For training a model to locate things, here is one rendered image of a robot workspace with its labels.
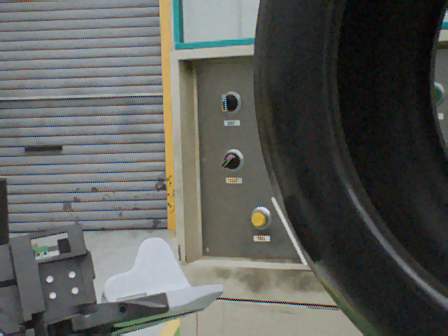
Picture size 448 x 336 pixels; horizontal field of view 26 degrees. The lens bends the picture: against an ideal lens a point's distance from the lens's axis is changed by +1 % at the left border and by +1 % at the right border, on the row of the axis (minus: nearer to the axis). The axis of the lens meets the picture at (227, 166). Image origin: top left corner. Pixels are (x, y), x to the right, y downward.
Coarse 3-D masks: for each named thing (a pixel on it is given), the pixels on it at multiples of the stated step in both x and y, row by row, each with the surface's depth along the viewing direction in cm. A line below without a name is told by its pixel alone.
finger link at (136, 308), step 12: (132, 300) 70; (144, 300) 70; (156, 300) 70; (84, 312) 68; (96, 312) 68; (108, 312) 68; (120, 312) 68; (132, 312) 69; (144, 312) 69; (156, 312) 70; (60, 324) 69; (72, 324) 67; (84, 324) 68; (96, 324) 68; (108, 324) 68
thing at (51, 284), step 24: (24, 240) 69; (72, 240) 70; (0, 264) 70; (24, 264) 69; (48, 264) 70; (72, 264) 71; (0, 288) 70; (24, 288) 68; (48, 288) 70; (72, 288) 70; (0, 312) 70; (24, 312) 68; (48, 312) 68; (72, 312) 68
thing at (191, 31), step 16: (176, 0) 166; (192, 0) 165; (208, 0) 163; (224, 0) 162; (240, 0) 161; (256, 0) 159; (176, 16) 166; (192, 16) 165; (208, 16) 164; (224, 16) 162; (240, 16) 161; (256, 16) 159; (176, 32) 166; (192, 32) 165; (208, 32) 164; (224, 32) 162; (240, 32) 161; (176, 48) 166; (192, 48) 165
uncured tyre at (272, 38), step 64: (320, 0) 73; (384, 0) 98; (256, 64) 80; (320, 64) 73; (384, 64) 99; (320, 128) 73; (384, 128) 99; (320, 192) 74; (384, 192) 97; (320, 256) 76; (384, 256) 72; (384, 320) 73
